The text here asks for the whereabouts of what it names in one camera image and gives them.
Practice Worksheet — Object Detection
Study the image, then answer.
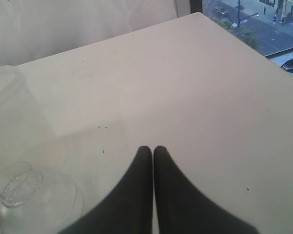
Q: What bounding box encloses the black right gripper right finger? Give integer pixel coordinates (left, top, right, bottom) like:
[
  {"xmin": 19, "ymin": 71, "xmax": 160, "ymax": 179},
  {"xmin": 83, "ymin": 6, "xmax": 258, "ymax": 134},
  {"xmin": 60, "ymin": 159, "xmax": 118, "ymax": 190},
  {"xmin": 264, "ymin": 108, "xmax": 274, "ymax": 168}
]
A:
[{"xmin": 153, "ymin": 146, "xmax": 258, "ymax": 234}]

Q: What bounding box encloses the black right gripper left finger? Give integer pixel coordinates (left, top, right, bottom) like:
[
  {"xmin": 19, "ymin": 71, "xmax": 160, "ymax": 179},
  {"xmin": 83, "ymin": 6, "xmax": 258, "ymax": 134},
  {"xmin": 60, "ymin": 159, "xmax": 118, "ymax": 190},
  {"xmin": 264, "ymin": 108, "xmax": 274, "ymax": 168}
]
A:
[{"xmin": 61, "ymin": 146, "xmax": 152, "ymax": 234}]

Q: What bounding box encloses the clear plastic shaker lid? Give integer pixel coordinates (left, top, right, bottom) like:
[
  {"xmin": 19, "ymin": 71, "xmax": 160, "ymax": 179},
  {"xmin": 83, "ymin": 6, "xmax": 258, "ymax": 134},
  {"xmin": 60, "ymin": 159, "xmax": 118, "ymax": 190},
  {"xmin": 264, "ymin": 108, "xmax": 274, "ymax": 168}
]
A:
[{"xmin": 0, "ymin": 161, "xmax": 84, "ymax": 234}]

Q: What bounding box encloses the translucent white plastic cup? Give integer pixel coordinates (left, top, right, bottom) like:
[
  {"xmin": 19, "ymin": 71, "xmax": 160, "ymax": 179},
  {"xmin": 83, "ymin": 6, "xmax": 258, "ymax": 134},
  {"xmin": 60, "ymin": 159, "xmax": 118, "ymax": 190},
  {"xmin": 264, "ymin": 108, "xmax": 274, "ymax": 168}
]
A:
[{"xmin": 0, "ymin": 66, "xmax": 65, "ymax": 170}]

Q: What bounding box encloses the dark metal frame post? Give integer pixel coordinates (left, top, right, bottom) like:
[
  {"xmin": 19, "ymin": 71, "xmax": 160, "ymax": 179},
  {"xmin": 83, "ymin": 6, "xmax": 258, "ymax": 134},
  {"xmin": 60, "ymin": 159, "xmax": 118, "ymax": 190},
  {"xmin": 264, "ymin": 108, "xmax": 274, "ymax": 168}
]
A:
[{"xmin": 189, "ymin": 0, "xmax": 203, "ymax": 14}]

